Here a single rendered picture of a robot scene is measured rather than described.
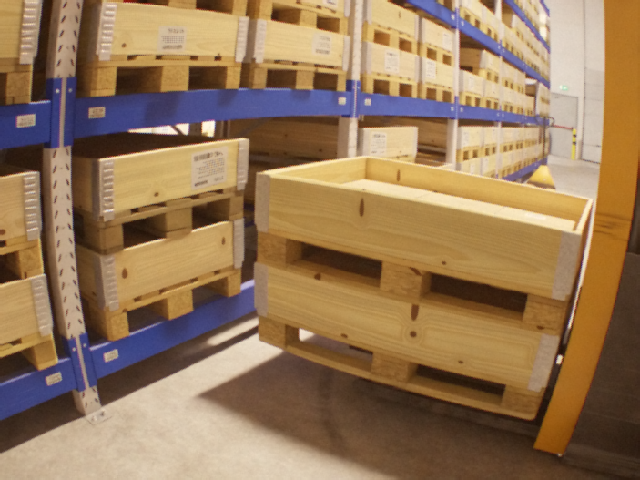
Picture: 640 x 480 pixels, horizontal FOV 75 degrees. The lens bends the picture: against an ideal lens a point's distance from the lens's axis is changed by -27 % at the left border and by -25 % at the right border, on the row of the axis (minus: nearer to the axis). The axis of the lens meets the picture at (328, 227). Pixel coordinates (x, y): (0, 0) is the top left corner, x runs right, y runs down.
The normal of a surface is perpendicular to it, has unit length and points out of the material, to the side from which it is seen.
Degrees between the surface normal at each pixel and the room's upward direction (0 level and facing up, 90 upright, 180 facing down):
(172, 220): 90
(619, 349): 90
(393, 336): 90
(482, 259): 90
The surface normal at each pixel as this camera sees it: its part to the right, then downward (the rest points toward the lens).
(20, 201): 0.84, 0.18
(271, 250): -0.55, 0.18
